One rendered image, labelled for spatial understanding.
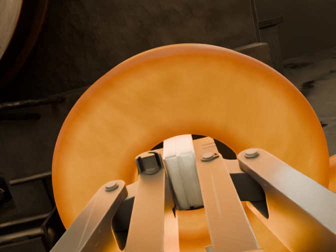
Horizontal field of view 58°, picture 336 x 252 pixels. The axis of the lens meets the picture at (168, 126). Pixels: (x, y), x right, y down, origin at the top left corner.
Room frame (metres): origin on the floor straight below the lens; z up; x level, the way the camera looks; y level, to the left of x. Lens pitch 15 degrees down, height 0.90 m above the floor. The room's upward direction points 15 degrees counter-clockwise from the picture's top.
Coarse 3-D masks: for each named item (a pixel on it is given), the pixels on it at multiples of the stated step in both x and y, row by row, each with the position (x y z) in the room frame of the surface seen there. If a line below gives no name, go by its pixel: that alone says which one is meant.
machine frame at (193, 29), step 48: (96, 0) 0.51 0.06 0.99; (144, 0) 0.51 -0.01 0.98; (192, 0) 0.50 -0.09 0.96; (240, 0) 0.49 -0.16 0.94; (48, 48) 0.52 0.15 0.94; (96, 48) 0.51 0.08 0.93; (144, 48) 0.51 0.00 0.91; (240, 48) 0.45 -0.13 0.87; (0, 96) 0.52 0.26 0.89; (48, 96) 0.50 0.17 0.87; (0, 144) 0.47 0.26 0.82; (48, 144) 0.46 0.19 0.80; (48, 192) 0.47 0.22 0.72
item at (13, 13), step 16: (0, 0) 0.36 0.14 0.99; (16, 0) 0.36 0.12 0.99; (32, 0) 0.41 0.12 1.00; (0, 16) 0.36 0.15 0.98; (16, 16) 0.36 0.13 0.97; (32, 16) 0.42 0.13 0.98; (0, 32) 0.36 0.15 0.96; (16, 32) 0.37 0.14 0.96; (0, 48) 0.36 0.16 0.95; (16, 48) 0.41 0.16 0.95; (0, 64) 0.37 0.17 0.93
